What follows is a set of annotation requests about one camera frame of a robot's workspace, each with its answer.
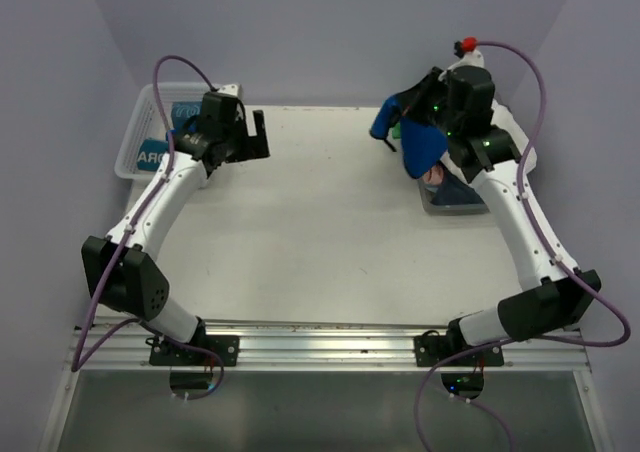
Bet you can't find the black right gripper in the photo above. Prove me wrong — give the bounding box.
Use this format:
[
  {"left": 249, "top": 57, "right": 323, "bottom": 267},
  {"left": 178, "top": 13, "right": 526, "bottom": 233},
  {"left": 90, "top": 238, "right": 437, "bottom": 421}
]
[{"left": 401, "top": 66, "right": 464, "bottom": 137}]

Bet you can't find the blue microfiber towel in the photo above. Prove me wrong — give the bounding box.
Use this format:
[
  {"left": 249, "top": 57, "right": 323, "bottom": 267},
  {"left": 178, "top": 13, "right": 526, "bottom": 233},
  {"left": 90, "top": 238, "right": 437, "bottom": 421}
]
[{"left": 370, "top": 94, "right": 448, "bottom": 179}]

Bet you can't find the teal beige cartoon towel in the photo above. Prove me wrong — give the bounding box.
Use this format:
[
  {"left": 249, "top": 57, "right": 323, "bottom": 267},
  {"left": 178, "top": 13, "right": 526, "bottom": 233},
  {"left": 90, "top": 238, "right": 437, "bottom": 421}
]
[{"left": 136, "top": 138, "right": 168, "bottom": 172}]

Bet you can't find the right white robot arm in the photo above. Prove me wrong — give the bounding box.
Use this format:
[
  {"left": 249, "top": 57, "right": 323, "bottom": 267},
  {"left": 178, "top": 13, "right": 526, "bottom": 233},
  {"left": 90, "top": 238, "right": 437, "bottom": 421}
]
[{"left": 402, "top": 65, "right": 601, "bottom": 365}]

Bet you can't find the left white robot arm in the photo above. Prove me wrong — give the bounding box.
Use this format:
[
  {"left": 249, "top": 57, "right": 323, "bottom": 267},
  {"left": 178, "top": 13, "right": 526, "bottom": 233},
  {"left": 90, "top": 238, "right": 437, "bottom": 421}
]
[{"left": 81, "top": 84, "right": 270, "bottom": 365}]

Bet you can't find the white towel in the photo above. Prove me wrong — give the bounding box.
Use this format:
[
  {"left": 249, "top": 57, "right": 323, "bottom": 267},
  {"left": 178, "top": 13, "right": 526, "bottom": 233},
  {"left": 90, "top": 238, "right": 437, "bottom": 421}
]
[{"left": 440, "top": 99, "right": 537, "bottom": 183}]

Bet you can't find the rolled teal towel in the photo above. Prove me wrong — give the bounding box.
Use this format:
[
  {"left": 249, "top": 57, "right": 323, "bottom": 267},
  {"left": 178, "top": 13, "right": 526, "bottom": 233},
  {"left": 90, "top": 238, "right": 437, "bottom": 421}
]
[{"left": 171, "top": 101, "right": 201, "bottom": 130}]

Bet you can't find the dark blue towel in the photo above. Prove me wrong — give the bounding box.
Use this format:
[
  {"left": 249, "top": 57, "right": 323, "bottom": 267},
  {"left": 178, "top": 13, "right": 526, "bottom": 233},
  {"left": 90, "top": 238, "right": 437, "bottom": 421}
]
[{"left": 431, "top": 176, "right": 484, "bottom": 206}]

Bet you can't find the clear plastic towel bin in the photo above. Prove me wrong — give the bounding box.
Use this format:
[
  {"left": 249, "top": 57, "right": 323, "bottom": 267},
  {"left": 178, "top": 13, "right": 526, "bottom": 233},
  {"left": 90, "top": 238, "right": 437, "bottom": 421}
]
[{"left": 417, "top": 179, "right": 488, "bottom": 216}]

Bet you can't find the white plastic basket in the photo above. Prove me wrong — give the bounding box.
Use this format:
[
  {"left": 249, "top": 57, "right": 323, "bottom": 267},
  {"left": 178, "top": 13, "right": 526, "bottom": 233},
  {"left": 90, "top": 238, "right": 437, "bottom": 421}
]
[{"left": 114, "top": 82, "right": 208, "bottom": 181}]

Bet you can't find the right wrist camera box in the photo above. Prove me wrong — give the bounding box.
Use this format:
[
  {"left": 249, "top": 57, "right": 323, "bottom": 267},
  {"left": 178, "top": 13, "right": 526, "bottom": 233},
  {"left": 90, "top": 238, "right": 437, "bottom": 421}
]
[{"left": 446, "top": 37, "right": 485, "bottom": 72}]

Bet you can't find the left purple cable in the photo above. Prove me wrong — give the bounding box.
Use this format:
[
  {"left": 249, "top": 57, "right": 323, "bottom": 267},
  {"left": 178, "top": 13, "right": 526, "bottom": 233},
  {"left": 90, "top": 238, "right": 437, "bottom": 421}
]
[{"left": 70, "top": 54, "right": 226, "bottom": 401}]

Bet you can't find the aluminium mounting rail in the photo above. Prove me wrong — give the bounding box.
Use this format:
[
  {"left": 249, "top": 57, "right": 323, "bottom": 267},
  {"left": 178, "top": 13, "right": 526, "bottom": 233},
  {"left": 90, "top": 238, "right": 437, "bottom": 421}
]
[{"left": 64, "top": 321, "right": 591, "bottom": 373}]

